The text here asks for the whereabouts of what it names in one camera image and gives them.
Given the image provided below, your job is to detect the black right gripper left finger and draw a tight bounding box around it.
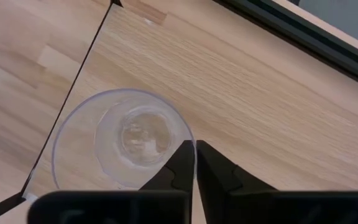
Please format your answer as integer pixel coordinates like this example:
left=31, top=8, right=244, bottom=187
left=26, top=139, right=196, bottom=224

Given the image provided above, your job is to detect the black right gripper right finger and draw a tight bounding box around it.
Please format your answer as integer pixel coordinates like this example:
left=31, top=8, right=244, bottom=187
left=196, top=139, right=358, bottom=224

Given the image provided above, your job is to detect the clear plastic cup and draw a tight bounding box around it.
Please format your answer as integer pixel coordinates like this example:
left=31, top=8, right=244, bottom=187
left=50, top=88, right=196, bottom=191

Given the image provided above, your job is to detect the white tape piece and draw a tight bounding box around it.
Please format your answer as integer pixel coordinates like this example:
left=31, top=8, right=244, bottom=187
left=22, top=192, right=39, bottom=202

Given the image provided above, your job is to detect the black table edge frame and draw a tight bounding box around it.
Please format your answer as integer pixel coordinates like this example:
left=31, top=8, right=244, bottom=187
left=212, top=0, right=358, bottom=93

